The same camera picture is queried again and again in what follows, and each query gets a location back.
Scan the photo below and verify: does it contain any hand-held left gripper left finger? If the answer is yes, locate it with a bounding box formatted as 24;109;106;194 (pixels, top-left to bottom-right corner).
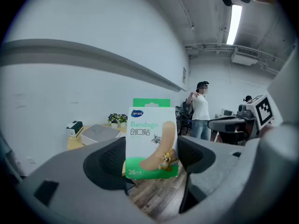
18;136;155;224

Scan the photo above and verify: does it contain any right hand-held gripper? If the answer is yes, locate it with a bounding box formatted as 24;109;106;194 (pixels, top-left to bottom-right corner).
207;94;274;146

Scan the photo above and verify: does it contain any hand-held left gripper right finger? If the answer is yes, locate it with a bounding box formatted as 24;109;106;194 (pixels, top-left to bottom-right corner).
168;135;246;224

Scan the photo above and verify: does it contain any white lidded storage box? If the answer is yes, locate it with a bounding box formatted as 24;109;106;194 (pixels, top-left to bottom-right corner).
80;124;122;146

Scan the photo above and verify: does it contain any green white bandage box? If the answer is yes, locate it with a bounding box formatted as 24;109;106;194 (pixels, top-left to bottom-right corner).
125;98;180;181

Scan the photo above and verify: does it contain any person's right forearm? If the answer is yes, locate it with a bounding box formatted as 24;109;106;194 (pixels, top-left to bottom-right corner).
258;123;281;139

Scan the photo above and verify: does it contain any dark green tissue box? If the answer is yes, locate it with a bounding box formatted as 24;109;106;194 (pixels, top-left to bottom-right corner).
66;120;84;138

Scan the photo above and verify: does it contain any black office chair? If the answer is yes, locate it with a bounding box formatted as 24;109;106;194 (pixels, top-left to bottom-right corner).
175;101;194;135

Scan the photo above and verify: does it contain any purple flower potted plant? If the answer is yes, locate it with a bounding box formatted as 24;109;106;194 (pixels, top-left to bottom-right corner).
107;113;120;129
117;113;128;128

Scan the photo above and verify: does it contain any white air conditioner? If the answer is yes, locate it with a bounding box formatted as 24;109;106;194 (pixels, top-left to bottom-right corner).
231;46;259;67

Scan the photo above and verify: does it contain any person's white shirt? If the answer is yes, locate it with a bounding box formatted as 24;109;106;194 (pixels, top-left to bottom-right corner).
242;38;299;224

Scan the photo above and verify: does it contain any white ceiling pipe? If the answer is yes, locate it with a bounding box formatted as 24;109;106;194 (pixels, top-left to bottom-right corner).
184;42;285;65

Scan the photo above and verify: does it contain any long ceiling light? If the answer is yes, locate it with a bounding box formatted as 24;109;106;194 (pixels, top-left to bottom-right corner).
226;4;243;45

